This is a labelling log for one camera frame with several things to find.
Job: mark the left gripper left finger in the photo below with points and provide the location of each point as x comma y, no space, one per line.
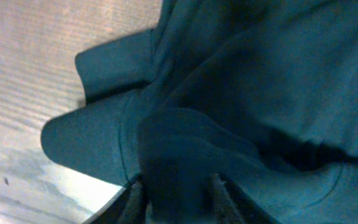
128,206

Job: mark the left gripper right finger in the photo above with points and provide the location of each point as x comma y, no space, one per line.
232,206

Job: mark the black polo shirt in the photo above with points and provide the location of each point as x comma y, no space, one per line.
263,93

